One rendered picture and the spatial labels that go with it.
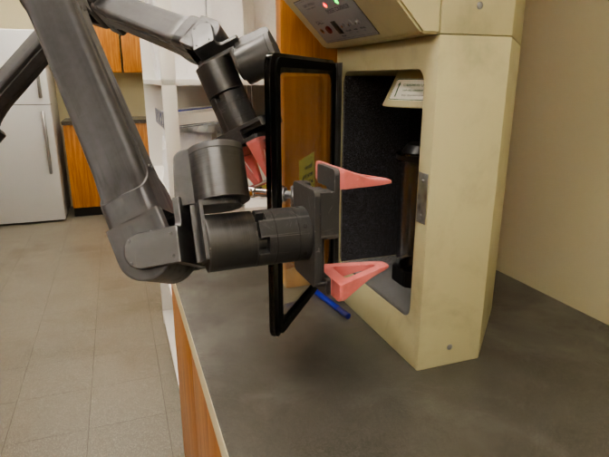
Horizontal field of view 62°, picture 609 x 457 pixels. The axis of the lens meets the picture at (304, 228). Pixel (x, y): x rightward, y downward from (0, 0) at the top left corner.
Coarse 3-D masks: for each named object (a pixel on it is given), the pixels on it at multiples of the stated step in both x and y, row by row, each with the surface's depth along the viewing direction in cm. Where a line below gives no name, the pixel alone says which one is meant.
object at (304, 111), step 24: (264, 72) 64; (288, 96) 71; (312, 96) 80; (288, 120) 72; (312, 120) 81; (288, 144) 72; (312, 144) 83; (288, 168) 73; (312, 168) 84; (288, 264) 77; (288, 288) 78
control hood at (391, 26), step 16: (288, 0) 85; (368, 0) 65; (384, 0) 62; (400, 0) 60; (416, 0) 61; (432, 0) 61; (368, 16) 69; (384, 16) 65; (400, 16) 63; (416, 16) 61; (432, 16) 62; (384, 32) 69; (400, 32) 66; (416, 32) 63; (432, 32) 63; (336, 48) 91
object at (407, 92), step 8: (400, 72) 79; (408, 72) 77; (416, 72) 75; (400, 80) 78; (408, 80) 76; (416, 80) 75; (392, 88) 79; (400, 88) 77; (408, 88) 76; (416, 88) 75; (392, 96) 78; (400, 96) 77; (408, 96) 75; (416, 96) 74; (384, 104) 80; (392, 104) 78; (400, 104) 76; (408, 104) 75; (416, 104) 74
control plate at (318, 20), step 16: (304, 0) 79; (320, 0) 75; (352, 0) 68; (304, 16) 85; (320, 16) 80; (336, 16) 76; (352, 16) 72; (320, 32) 85; (336, 32) 80; (352, 32) 76; (368, 32) 72
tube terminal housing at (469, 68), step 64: (448, 0) 62; (512, 0) 65; (384, 64) 76; (448, 64) 64; (512, 64) 72; (448, 128) 67; (448, 192) 69; (384, 256) 103; (448, 256) 72; (384, 320) 84; (448, 320) 75
